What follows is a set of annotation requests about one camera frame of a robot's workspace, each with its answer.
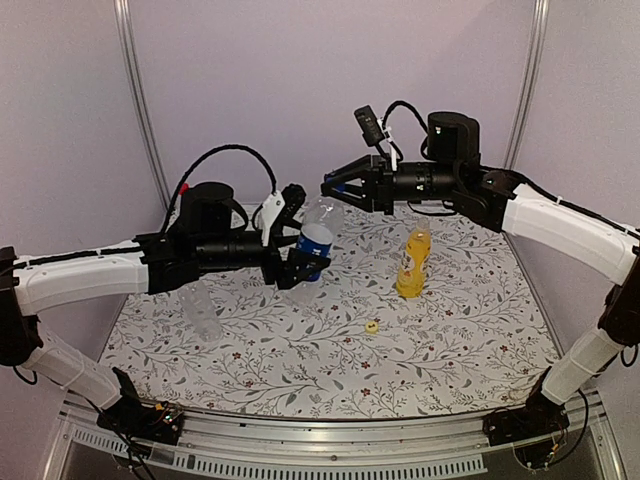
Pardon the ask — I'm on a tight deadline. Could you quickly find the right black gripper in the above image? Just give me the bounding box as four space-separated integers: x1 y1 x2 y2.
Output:
321 152 460 214

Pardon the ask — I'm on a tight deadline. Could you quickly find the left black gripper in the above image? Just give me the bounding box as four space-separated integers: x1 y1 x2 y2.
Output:
195 221 331 289

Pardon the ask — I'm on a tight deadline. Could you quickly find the Pepsi bottle blue label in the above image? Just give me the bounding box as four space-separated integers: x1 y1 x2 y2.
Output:
284 195 345 306

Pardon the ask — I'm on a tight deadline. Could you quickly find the pale yellow bottle cap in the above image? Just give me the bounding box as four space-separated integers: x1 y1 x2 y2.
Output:
365 321 379 334

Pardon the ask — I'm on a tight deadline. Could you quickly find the yellow juice bottle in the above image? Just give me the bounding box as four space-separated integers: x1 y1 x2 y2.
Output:
396 218 431 299

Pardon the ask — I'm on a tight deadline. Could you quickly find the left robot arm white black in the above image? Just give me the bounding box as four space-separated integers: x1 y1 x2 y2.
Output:
1 182 330 434

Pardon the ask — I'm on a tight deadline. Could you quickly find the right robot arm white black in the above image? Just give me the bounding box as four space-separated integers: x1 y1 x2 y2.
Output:
321 107 639 436

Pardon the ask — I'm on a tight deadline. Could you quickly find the clear empty plastic bottle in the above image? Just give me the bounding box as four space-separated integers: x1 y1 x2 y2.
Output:
177 280 222 344

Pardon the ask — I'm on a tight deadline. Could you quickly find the red-capped clear bottle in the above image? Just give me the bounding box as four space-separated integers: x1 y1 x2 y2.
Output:
168 182 190 221

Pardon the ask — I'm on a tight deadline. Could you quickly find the floral patterned table mat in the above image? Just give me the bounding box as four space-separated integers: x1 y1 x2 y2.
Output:
101 207 558 419

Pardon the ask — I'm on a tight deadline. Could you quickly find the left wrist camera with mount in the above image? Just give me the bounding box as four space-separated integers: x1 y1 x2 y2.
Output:
251 183 306 238

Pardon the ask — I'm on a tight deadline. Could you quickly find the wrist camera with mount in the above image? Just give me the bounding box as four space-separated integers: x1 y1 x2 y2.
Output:
251 183 306 238
354 105 403 172

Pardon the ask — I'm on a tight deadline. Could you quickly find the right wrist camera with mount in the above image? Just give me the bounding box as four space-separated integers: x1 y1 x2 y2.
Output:
354 105 403 172

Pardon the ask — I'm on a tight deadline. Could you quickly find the right black camera cable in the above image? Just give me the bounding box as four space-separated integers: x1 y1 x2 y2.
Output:
381 100 430 136

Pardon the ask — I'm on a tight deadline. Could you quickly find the black camera cable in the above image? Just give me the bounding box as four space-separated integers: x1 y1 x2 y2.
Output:
164 144 279 221
381 100 430 136

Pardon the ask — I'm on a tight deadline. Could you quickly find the left black camera cable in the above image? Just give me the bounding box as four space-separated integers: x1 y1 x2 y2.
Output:
164 144 279 221

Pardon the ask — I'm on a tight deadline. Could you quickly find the aluminium front rail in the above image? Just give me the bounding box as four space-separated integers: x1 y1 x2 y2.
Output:
42 390 631 479

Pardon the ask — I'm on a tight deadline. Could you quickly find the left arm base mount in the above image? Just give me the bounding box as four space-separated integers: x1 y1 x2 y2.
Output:
97 368 184 446

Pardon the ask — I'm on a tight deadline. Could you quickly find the right aluminium corner post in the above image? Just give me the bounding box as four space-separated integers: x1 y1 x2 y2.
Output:
504 0 550 169

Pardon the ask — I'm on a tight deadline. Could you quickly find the aluminium corner post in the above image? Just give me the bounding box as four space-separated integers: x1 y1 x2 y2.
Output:
504 0 550 169
113 0 170 209

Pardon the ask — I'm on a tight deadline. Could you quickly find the left aluminium corner post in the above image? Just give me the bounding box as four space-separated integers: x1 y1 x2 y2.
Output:
113 0 170 209

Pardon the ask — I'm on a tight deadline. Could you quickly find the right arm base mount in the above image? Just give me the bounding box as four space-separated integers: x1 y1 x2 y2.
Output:
482 392 570 470

